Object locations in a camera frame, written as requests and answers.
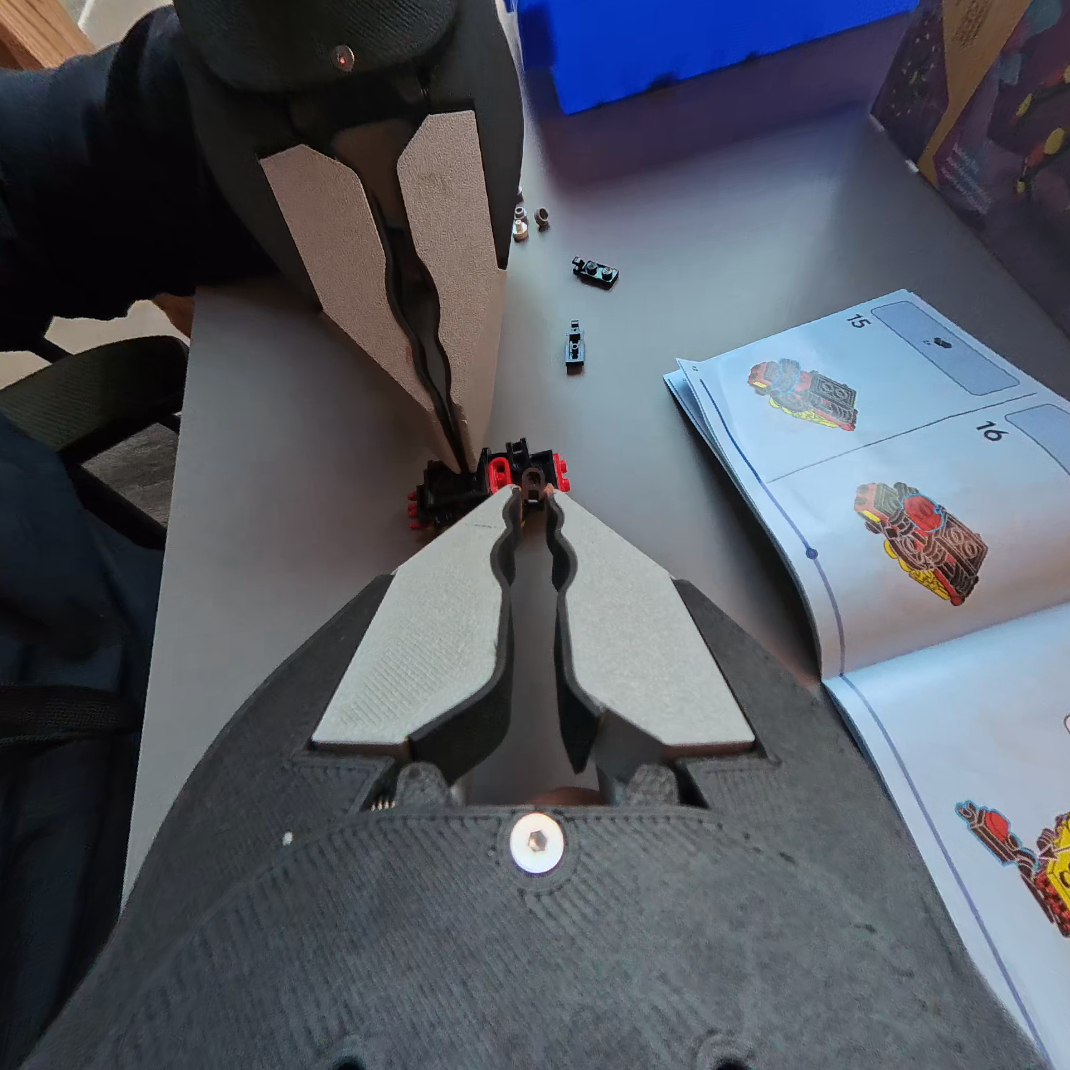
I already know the person's dark trouser leg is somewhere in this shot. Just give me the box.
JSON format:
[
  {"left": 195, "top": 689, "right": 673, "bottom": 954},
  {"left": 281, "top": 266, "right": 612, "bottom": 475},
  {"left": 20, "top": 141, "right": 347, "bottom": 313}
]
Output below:
[{"left": 0, "top": 414, "right": 168, "bottom": 1070}]

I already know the lego instruction booklet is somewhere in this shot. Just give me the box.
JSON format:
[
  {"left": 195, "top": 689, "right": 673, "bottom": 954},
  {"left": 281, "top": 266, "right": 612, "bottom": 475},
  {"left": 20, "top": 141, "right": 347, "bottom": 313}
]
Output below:
[{"left": 664, "top": 288, "right": 1070, "bottom": 1070}]

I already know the blue plastic bin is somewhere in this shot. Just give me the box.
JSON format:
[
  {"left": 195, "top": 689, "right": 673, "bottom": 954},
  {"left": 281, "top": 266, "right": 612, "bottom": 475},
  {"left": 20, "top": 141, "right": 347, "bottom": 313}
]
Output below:
[{"left": 502, "top": 0, "right": 921, "bottom": 116}]

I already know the wooden furniture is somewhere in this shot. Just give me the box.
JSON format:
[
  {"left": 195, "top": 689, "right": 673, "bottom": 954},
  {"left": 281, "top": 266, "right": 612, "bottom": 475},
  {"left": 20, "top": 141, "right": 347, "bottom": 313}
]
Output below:
[{"left": 0, "top": 0, "right": 93, "bottom": 72}]

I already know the purple lego set box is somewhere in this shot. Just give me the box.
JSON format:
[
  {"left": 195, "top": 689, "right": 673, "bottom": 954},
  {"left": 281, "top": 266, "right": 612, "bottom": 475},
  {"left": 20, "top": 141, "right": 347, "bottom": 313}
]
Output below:
[{"left": 869, "top": 0, "right": 1070, "bottom": 323}]

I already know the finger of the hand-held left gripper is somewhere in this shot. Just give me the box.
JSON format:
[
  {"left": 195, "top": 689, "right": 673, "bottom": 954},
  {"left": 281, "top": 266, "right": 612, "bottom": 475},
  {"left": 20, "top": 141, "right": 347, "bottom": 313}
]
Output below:
[
  {"left": 395, "top": 109, "right": 509, "bottom": 473},
  {"left": 259, "top": 142, "right": 466, "bottom": 474}
]

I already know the person's left forearm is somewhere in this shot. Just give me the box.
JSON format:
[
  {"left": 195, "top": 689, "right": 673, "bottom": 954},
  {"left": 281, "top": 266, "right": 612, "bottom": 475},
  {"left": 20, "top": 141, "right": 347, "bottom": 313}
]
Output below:
[{"left": 0, "top": 8, "right": 277, "bottom": 352}]

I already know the black red yellow lego model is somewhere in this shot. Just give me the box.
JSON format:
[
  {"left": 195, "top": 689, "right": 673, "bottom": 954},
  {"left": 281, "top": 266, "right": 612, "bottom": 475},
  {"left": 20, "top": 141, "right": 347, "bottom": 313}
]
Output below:
[{"left": 407, "top": 436, "right": 578, "bottom": 534}]

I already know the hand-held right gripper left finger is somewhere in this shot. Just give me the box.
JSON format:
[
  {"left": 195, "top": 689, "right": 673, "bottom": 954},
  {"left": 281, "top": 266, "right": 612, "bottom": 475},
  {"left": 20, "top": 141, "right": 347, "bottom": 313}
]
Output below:
[{"left": 311, "top": 485, "right": 523, "bottom": 785}]

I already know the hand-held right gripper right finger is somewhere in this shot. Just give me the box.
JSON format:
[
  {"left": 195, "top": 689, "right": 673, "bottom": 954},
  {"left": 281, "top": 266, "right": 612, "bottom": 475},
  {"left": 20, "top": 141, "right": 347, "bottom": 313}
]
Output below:
[{"left": 545, "top": 490, "right": 757, "bottom": 804}]

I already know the black office chair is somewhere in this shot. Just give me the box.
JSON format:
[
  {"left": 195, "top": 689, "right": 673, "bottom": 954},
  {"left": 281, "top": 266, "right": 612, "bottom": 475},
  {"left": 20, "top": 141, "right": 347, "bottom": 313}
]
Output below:
[{"left": 0, "top": 334, "right": 192, "bottom": 553}]

